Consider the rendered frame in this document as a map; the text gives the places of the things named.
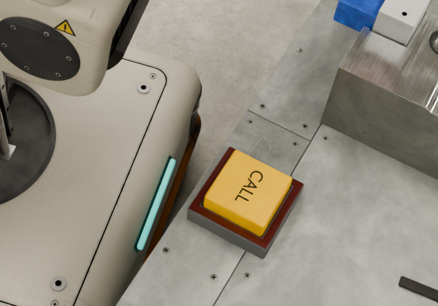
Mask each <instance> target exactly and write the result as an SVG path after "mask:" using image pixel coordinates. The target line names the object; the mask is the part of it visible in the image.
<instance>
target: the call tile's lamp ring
mask: <svg viewBox="0 0 438 306"><path fill-rule="evenodd" d="M235 150H236V149H234V148H232V147H229V148H228V150H227V151H226V153H225V154H224V156H223V157H222V159H221V160H220V162H219V163H218V165H217V166H216V168H215V170H214V171H213V172H212V174H211V175H210V177H209V179H208V180H207V181H206V183H205V185H204V186H203V187H202V189H201V191H200V192H199V193H198V195H197V197H196V198H195V199H194V201H193V203H192V204H191V205H190V207H189V209H191V210H192V211H194V212H196V213H198V214H200V215H202V216H203V217H206V218H207V219H210V220H211V221H213V222H215V223H217V224H219V225H221V226H223V227H224V228H226V229H228V230H230V231H232V232H234V233H235V234H238V235H239V236H242V237H243V238H245V239H247V240H249V241H251V242H253V243H255V244H256V245H258V246H260V247H262V248H264V249H266V248H267V247H268V245H269V244H270V241H271V240H272V238H273V236H274V235H275V233H276V231H277V230H278V227H279V226H280V224H281V222H282V221H283V219H284V217H285V215H286V214H287V212H288V210H289V209H290V207H291V205H292V204H293V202H294V200H295V198H296V197H297V195H298V193H299V191H300V190H301V188H302V186H303V185H304V184H303V183H302V182H299V181H298V180H295V179H294V178H293V180H292V183H291V185H292V186H294V187H293V189H292V190H291V192H290V194H289V195H288V197H287V199H286V200H285V202H284V204H283V206H282V207H281V209H280V211H279V212H278V214H277V216H276V217H275V219H274V221H273V222H272V225H271V226H270V228H269V229H268V231H267V233H266V235H265V236H264V238H263V239H261V238H259V237H257V236H255V235H253V234H252V233H250V232H248V231H246V230H244V229H242V228H240V227H238V226H236V225H234V224H232V223H231V222H229V221H227V220H225V219H223V218H221V217H220V216H218V215H216V214H214V213H212V212H210V211H208V210H206V209H204V208H202V207H200V206H199V205H200V204H201V202H202V201H203V199H204V198H205V194H206V193H207V192H208V190H209V188H210V187H211V186H212V184H213V182H214V181H215V180H216V178H217V176H218V175H219V173H220V171H221V170H222V169H223V167H224V165H225V164H226V163H227V161H228V159H229V158H230V157H231V155H232V153H233V152H234V151H235Z"/></svg>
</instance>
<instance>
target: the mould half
mask: <svg viewBox="0 0 438 306"><path fill-rule="evenodd" d="M369 29H370V28H369V27H366V26H364V27H363V28H362V29H361V31H360V32H359V34H358V36H357V38H356V39H355V41H354V42H353V44H352V46H351V47H350V49H349V51H348V52H347V54H346V56H345V57H344V59H343V61H342V62H341V64H340V65H339V67H338V71H337V73H336V77H335V79H334V83H333V85H332V88H331V91H330V94H329V97H328V100H327V104H326V106H325V109H324V112H323V115H322V117H321V121H320V123H322V124H324V125H326V126H328V127H330V128H332V129H334V130H336V131H338V132H340V133H343V134H345V135H347V136H349V137H351V138H353V139H355V140H357V141H359V142H361V143H363V144H365V145H367V146H369V147H372V148H374V149H376V150H378V151H380V152H382V153H384V154H386V155H387V156H390V157H391V158H394V159H395V160H398V161H400V162H402V163H404V164H406V165H408V166H410V167H412V168H414V169H416V170H418V171H420V172H422V173H424V174H426V175H429V176H431V177H433V178H435V179H437V180H438V54H436V52H434V50H433V49H432V48H431V44H430V39H431V36H432V35H433V33H435V32H437V31H438V0H430V3H429V5H428V7H427V9H426V13H425V15H424V17H423V19H422V21H421V22H420V25H419V26H418V28H417V30H416V31H415V33H414V35H413V37H412V39H411V41H410V43H409V44H408V46H407V47H404V46H402V45H400V44H397V43H395V42H393V41H391V40H389V39H387V38H385V37H383V36H380V35H378V34H376V33H373V32H371V31H369Z"/></svg>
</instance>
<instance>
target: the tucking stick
mask: <svg viewBox="0 0 438 306"><path fill-rule="evenodd" d="M398 284H399V286H401V287H403V288H406V289H408V290H411V291H413V292H416V293H417V294H420V295H423V296H426V297H427V298H430V299H433V300H435V301H438V290H436V289H434V288H431V287H429V286H426V285H423V284H422V283H419V282H416V281H414V280H412V279H409V278H407V277H404V276H401V277H400V281H399V283H398Z"/></svg>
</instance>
